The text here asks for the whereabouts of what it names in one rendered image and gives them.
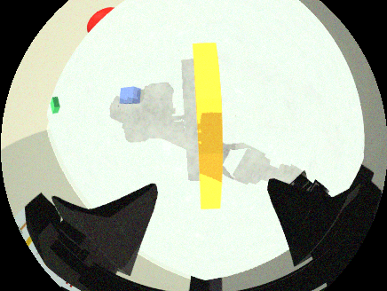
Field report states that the green block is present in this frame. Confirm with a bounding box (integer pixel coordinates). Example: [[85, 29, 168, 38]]
[[50, 96, 60, 114]]

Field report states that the yellow bar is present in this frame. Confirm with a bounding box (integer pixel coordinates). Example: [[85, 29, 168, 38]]
[[193, 43, 223, 209]]

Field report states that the light blue cube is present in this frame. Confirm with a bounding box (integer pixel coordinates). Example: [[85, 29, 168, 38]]
[[119, 87, 142, 104]]

